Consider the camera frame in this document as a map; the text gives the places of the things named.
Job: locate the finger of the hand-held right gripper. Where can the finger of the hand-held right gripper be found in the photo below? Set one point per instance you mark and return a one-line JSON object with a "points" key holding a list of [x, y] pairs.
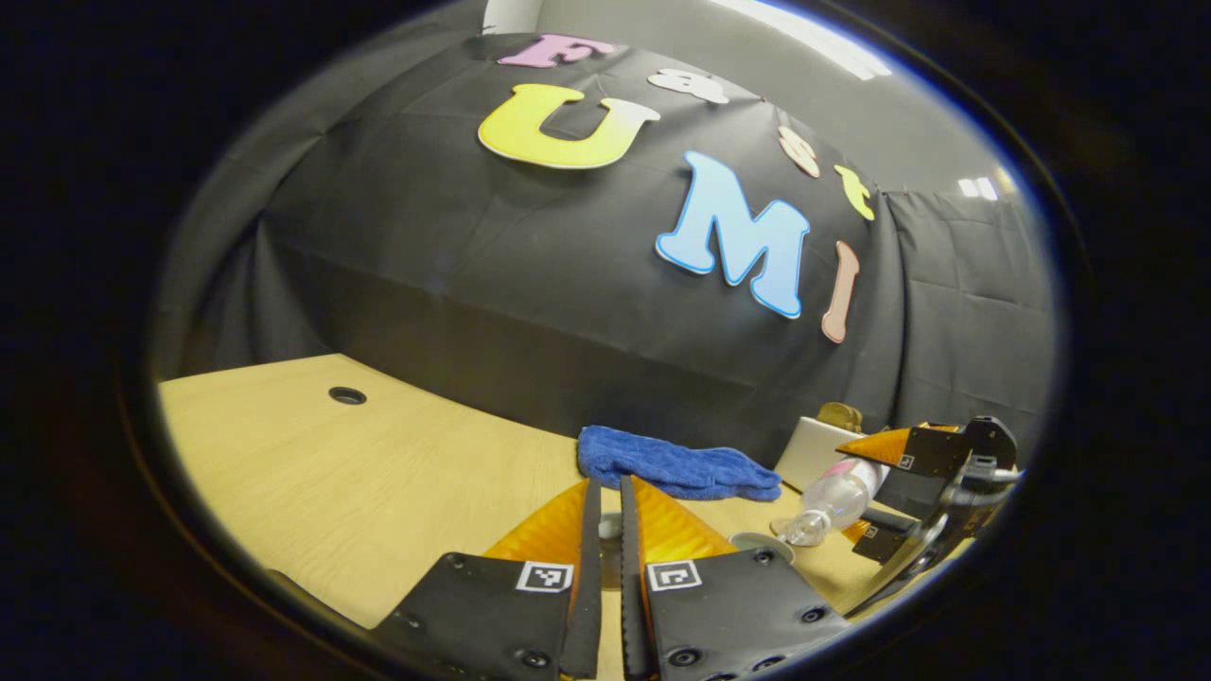
{"points": [[932, 452], [885, 547]]}

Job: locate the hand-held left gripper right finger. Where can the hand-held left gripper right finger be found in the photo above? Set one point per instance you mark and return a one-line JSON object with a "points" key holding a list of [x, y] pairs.
{"points": [[632, 586]]}

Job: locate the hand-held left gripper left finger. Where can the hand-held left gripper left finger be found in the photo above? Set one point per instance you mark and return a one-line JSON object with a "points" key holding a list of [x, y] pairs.
{"points": [[591, 586]]}

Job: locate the clear plastic water bottle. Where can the clear plastic water bottle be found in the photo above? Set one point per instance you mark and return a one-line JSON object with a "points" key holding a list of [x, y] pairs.
{"points": [[833, 501]]}

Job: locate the brown toast slice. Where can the brown toast slice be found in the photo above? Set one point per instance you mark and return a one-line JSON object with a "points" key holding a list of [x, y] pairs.
{"points": [[840, 416]]}

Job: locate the white toaster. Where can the white toaster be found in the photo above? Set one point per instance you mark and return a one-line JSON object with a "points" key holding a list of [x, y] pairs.
{"points": [[814, 454]]}

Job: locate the blue towel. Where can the blue towel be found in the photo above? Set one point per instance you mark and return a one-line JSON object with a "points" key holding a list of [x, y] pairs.
{"points": [[672, 463]]}

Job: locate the ceiling light panel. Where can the ceiling light panel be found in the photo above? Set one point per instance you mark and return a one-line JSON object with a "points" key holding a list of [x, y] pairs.
{"points": [[978, 188]]}

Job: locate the black backdrop cloth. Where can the black backdrop cloth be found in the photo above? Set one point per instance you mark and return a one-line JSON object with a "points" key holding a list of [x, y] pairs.
{"points": [[473, 265]]}

